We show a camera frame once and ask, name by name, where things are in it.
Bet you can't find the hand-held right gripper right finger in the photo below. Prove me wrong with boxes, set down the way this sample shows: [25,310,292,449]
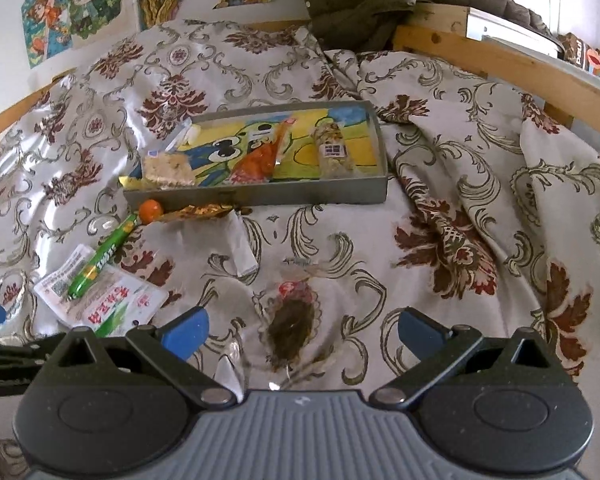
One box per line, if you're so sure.
[369,307,551,407]

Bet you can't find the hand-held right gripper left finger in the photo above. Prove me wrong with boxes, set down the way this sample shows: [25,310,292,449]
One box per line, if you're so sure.
[55,305,237,407]

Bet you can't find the white and green snack packet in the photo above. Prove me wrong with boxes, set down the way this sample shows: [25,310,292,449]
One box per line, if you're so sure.
[32,245,170,338]

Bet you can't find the clear packet with dark snack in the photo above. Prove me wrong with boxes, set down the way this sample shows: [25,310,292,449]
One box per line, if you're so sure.
[215,260,341,391]

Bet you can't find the green snack stick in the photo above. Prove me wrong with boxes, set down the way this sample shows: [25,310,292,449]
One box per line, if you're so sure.
[67,214,138,300]

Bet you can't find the gold foil snack packet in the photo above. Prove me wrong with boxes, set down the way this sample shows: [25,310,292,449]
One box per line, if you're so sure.
[157,203,236,223]

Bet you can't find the grey tray with cartoon print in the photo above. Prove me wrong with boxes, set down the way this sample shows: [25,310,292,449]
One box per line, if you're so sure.
[122,100,388,207]

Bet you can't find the puffed rice cracker packet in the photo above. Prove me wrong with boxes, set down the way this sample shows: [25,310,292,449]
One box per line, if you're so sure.
[142,120,201,191]

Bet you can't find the orange snack packet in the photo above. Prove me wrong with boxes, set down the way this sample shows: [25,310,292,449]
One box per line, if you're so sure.
[230,117,298,183]

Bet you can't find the nut bar packet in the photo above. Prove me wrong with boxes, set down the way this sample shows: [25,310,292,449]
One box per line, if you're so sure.
[312,122,356,180]

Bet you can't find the white narrow packet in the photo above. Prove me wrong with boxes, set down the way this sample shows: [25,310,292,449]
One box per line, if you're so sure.
[225,210,260,277]

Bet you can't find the orange-haired cartoon girl poster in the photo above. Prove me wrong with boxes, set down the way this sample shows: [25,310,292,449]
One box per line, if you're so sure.
[21,0,73,70]

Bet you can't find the colourful printed box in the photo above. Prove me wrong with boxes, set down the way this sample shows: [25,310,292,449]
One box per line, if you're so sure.
[560,32,600,86]

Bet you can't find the blond cartoon character poster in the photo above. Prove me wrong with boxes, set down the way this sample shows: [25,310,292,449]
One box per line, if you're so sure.
[65,0,131,43]

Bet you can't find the wooden bed frame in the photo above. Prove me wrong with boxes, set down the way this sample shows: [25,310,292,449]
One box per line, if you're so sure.
[0,2,600,161]

